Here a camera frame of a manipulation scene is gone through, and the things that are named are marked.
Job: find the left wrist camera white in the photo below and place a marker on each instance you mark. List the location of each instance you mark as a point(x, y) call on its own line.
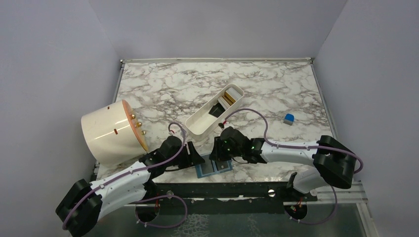
point(179, 133)

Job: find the gold credit card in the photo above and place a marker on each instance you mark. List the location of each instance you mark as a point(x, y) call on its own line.
point(232, 98)

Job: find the white oblong plastic tray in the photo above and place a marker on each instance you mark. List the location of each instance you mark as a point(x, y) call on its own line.
point(202, 122)

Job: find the black front mounting rail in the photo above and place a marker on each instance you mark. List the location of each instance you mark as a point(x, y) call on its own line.
point(220, 198)

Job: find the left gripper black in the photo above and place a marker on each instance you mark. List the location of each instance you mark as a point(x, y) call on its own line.
point(193, 160)

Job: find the grey card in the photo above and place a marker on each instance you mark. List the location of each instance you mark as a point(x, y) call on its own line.
point(223, 166)

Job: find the black card in tray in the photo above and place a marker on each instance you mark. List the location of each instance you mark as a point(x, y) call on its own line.
point(217, 110)

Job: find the blue leather card holder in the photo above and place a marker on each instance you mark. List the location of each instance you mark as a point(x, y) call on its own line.
point(198, 169)

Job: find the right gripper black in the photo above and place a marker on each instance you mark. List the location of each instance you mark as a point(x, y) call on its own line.
point(217, 154)

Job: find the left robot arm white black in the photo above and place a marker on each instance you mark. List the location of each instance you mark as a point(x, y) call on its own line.
point(86, 203)

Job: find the white cards stack in tray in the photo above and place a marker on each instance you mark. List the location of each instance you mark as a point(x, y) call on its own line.
point(222, 100)

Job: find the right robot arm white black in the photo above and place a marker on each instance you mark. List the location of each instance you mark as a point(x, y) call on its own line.
point(331, 163)

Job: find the cream cylindrical container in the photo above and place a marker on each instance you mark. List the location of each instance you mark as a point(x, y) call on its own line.
point(113, 134)

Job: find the small blue grey block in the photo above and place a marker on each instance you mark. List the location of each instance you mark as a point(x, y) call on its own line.
point(288, 119)

